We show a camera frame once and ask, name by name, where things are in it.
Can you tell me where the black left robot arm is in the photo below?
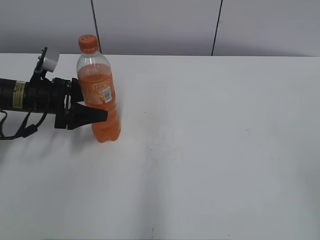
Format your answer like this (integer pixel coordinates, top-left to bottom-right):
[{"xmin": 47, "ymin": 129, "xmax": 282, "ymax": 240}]
[{"xmin": 0, "ymin": 77, "xmax": 108, "ymax": 130}]

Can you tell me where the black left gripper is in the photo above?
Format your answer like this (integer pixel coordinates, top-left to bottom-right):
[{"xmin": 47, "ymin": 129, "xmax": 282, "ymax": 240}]
[{"xmin": 23, "ymin": 76, "xmax": 108, "ymax": 130}]

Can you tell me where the orange bottle cap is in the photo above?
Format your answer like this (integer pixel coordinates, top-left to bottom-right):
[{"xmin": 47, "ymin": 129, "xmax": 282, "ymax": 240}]
[{"xmin": 78, "ymin": 34, "xmax": 99, "ymax": 54}]

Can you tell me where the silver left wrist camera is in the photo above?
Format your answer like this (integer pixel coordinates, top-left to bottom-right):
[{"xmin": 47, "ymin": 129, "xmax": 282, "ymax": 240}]
[{"xmin": 36, "ymin": 47, "xmax": 60, "ymax": 73}]

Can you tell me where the orange soda plastic bottle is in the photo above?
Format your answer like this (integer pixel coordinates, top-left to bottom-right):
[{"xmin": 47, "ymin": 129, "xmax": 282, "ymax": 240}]
[{"xmin": 76, "ymin": 47, "xmax": 121, "ymax": 143}]

